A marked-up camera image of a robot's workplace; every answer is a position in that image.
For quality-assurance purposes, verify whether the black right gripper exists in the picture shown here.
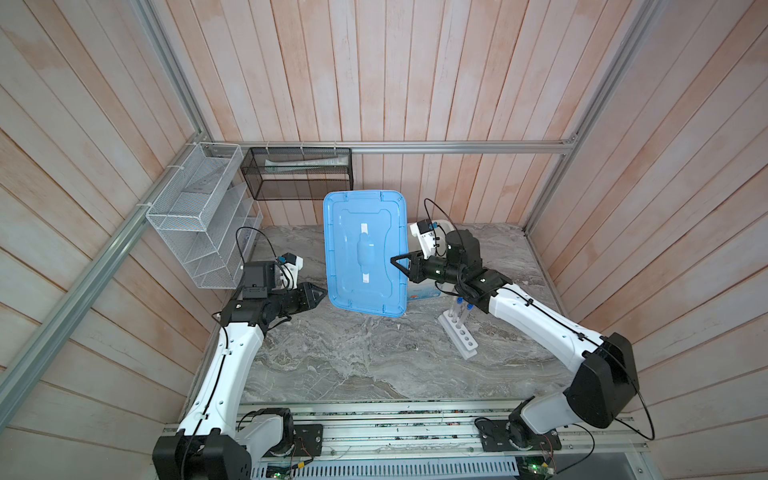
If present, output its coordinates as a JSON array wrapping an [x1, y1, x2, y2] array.
[[391, 249, 463, 288]]

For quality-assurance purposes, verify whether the blue plastic bin lid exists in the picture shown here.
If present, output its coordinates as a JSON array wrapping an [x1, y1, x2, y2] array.
[[323, 190, 408, 318]]

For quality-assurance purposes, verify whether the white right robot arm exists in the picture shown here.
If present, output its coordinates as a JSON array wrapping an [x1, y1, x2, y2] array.
[[390, 229, 640, 450]]

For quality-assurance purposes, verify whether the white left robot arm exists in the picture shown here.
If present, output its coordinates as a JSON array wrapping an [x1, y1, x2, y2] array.
[[152, 253, 327, 479]]

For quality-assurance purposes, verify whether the white plastic storage bin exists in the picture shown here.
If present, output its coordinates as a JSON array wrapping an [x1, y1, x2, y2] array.
[[408, 219, 454, 301]]

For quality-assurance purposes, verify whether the white test tube rack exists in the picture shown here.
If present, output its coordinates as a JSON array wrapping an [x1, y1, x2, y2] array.
[[438, 310, 478, 360]]

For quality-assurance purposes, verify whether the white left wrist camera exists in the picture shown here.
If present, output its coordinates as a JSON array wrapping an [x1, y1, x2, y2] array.
[[277, 252, 304, 281]]

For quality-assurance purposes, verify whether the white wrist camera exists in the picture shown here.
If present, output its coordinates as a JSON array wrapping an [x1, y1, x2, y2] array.
[[408, 220, 447, 258], [277, 252, 304, 281]]

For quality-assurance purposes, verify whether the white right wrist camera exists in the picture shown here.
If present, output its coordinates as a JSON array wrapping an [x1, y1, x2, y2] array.
[[408, 220, 447, 258]]

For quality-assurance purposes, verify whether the black wire mesh basket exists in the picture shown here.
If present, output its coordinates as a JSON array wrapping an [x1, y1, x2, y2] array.
[[240, 147, 355, 201]]

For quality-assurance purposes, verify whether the white wire mesh shelf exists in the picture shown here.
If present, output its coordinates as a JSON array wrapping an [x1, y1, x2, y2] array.
[[147, 142, 263, 290]]

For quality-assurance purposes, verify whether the aluminium frame rail back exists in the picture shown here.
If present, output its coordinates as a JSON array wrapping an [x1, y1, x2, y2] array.
[[212, 140, 576, 155]]

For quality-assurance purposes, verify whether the aluminium frame rail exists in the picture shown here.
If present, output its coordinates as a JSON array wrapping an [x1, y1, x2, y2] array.
[[1, 133, 208, 429], [212, 140, 576, 155]]

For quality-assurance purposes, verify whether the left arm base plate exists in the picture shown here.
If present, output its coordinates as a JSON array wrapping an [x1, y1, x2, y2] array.
[[265, 423, 324, 458]]

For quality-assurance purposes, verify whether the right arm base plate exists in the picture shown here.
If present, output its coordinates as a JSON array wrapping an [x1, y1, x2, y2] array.
[[473, 417, 562, 452]]

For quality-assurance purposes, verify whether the aluminium frame rail left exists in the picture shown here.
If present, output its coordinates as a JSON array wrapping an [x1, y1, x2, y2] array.
[[1, 133, 208, 429]]

